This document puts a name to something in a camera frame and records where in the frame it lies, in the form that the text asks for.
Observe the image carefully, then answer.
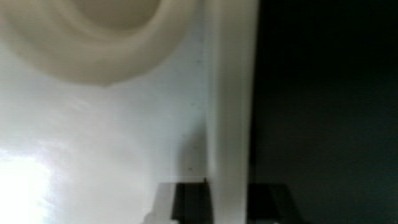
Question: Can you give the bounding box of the white square table top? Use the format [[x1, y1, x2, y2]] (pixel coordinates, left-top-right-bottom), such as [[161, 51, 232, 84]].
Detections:
[[0, 0, 260, 224]]

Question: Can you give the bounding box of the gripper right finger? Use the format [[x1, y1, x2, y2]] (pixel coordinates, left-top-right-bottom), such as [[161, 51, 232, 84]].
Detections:
[[248, 183, 312, 224]]

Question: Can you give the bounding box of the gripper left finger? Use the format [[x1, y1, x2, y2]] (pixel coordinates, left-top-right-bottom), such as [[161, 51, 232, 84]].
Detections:
[[171, 179, 214, 224]]

